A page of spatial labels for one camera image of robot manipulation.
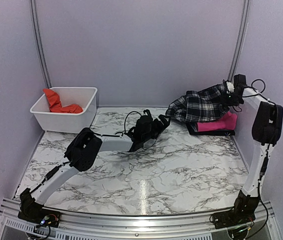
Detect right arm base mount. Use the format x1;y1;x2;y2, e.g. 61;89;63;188
209;209;256;229

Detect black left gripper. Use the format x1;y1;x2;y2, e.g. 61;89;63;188
142;114;170;142

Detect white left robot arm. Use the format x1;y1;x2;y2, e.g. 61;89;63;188
19;109;171;223

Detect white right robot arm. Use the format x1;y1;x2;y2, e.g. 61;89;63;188
229;87;283;224

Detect orange garment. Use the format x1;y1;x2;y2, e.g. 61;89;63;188
42;88;83;114

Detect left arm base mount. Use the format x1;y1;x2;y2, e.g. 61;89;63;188
17;208;61;228

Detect aluminium front frame rail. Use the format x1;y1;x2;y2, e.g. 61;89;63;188
0;197;282;240

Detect black white plaid skirt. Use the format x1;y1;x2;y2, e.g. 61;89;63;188
165;83;230;123

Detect black folded garment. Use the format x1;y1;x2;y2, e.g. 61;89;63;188
186;123;236;137

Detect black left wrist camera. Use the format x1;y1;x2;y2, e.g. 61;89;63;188
134;109;153;136

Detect aluminium corner post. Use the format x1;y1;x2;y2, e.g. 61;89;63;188
228;0;251;82
29;0;52;89

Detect left aluminium corner post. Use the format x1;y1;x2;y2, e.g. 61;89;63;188
29;0;52;89

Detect right aluminium corner post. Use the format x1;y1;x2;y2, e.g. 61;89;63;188
228;0;251;82

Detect pink folded garment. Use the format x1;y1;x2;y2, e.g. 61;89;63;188
197;111;238;132

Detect white plastic laundry bin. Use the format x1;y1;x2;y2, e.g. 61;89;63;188
30;86;98;134

